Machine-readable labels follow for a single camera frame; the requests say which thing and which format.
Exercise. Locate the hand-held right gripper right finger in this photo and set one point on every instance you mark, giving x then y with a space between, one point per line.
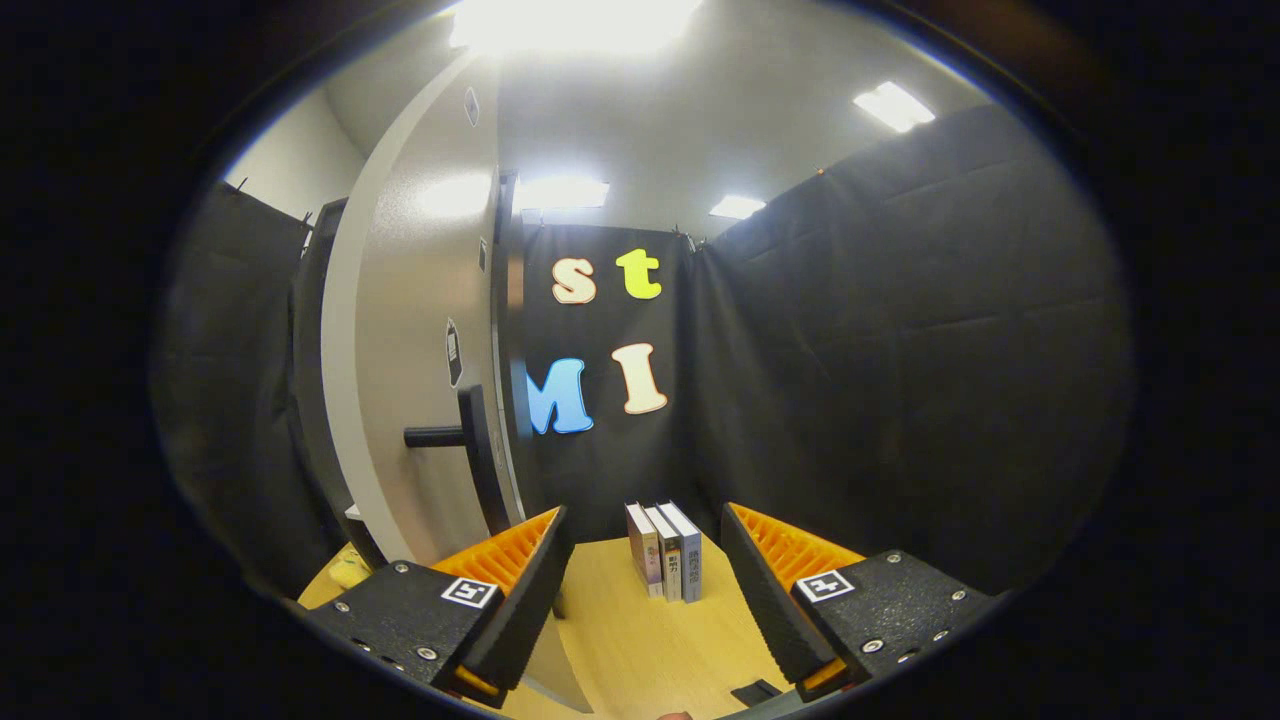
760 600

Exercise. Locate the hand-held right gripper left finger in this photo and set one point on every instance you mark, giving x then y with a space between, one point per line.
525 610

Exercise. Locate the white cabinet door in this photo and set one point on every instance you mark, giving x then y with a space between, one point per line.
420 300

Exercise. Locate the light blue book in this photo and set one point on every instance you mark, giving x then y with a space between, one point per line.
690 560

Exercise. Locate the white book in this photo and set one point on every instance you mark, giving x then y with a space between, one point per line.
668 560

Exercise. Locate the pale purple book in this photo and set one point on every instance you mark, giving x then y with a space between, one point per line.
643 550

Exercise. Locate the cream plush toy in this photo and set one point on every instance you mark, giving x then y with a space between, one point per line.
347 570

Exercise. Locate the black backdrop cloth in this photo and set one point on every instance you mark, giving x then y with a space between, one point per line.
900 380

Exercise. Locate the ceiling light panel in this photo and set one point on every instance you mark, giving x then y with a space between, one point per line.
575 22
562 193
893 106
737 206

